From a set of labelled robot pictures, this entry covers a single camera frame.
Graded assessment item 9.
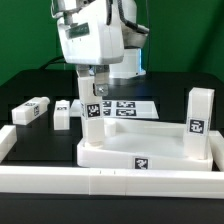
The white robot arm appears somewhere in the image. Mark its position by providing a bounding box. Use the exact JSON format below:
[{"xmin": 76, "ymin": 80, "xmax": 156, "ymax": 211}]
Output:
[{"xmin": 51, "ymin": 0, "xmax": 149, "ymax": 96}]

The white marker board with tags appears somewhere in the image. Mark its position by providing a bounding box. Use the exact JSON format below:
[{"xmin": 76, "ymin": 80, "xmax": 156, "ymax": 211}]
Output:
[{"xmin": 69, "ymin": 98, "xmax": 160, "ymax": 120}]

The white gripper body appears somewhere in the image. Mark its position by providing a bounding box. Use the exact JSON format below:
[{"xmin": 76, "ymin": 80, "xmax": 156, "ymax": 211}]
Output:
[{"xmin": 55, "ymin": 0, "xmax": 124, "ymax": 65}]

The white U-shaped fence frame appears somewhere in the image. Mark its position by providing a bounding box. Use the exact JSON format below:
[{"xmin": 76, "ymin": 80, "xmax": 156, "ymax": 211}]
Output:
[{"xmin": 0, "ymin": 125, "xmax": 224, "ymax": 196}]

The black cable with connector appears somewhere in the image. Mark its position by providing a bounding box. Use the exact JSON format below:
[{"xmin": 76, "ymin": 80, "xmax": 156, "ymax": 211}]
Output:
[{"xmin": 39, "ymin": 54, "xmax": 68, "ymax": 71}]

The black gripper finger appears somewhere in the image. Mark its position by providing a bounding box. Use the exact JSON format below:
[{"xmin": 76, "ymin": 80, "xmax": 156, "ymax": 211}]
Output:
[
  {"xmin": 76, "ymin": 65, "xmax": 90, "ymax": 78},
  {"xmin": 90, "ymin": 65, "xmax": 109, "ymax": 97}
]

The white desk top tray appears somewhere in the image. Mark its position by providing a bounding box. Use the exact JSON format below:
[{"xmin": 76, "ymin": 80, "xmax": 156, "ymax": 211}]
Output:
[{"xmin": 77, "ymin": 118, "xmax": 213, "ymax": 171}]

